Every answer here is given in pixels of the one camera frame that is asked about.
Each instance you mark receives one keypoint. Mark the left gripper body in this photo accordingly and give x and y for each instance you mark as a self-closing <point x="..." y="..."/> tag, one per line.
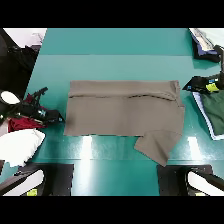
<point x="53" y="116"/>

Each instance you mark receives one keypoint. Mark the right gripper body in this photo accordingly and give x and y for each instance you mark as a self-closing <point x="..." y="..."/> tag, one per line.
<point x="196" y="84"/>

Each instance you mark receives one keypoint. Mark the brown T-shirt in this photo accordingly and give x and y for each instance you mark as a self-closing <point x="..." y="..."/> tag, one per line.
<point x="123" y="115"/>

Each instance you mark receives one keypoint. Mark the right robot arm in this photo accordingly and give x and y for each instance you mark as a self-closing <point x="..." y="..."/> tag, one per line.
<point x="200" y="181"/>

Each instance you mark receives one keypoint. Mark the white garment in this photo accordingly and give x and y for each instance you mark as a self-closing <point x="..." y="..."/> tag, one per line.
<point x="213" y="35"/>
<point x="204" y="115"/>
<point x="18" y="145"/>

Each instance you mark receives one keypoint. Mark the dark brown garment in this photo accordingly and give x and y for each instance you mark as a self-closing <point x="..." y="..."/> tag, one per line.
<point x="205" y="53"/>

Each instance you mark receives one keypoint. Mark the red garment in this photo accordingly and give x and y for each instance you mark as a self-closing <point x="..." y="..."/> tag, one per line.
<point x="18" y="124"/>

